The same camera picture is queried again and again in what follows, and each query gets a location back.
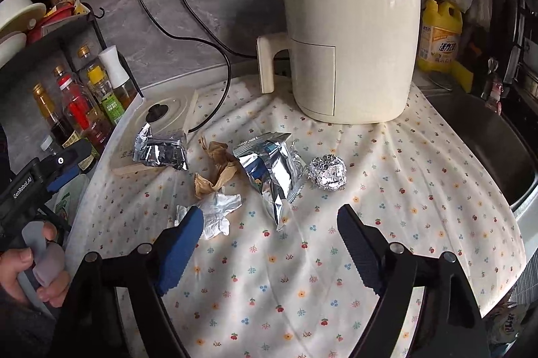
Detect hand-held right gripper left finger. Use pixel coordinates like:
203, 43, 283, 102
54, 206, 205, 358

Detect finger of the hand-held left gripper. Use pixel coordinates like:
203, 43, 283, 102
44, 167, 82, 193
52, 140, 94, 174

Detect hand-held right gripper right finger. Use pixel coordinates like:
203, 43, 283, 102
337, 204, 490, 358

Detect white paper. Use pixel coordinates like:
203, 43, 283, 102
175, 192, 243, 241

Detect foil ball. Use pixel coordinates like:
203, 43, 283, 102
309, 155, 348, 189

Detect silver foil packet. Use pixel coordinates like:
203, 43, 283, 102
133, 123, 188, 171

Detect brown paper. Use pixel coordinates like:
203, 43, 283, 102
194, 137, 240, 199

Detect large silver snack packet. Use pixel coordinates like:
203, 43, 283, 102
233, 132, 305, 232

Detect person's left hand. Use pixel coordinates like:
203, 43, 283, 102
0, 221, 71, 309

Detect floral tablecloth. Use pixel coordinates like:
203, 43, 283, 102
65, 76, 528, 358

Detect row of sauce bottles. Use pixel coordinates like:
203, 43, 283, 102
33, 44, 139, 159

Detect cream flat appliance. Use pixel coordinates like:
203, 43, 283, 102
110, 89, 199, 176

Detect black kitchen rack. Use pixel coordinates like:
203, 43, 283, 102
0, 0, 106, 98

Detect small white bowl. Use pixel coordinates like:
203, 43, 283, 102
0, 32, 28, 67

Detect large white bowl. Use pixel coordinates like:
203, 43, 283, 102
0, 0, 47, 36

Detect snack packs on rack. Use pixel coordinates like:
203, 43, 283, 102
42, 0, 91, 27

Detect steel sink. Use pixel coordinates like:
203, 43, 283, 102
424, 89, 538, 211

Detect printed bags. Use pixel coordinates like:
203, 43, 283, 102
488, 299, 531, 347

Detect cream air fryer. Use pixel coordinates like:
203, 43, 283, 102
256, 0, 422, 124

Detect small pink bottle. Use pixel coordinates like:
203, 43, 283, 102
483, 57, 505, 115

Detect yellow detergent bottle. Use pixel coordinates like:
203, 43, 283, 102
417, 0, 463, 74

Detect black power cable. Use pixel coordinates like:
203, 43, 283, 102
128, 0, 233, 132
162, 0, 259, 58

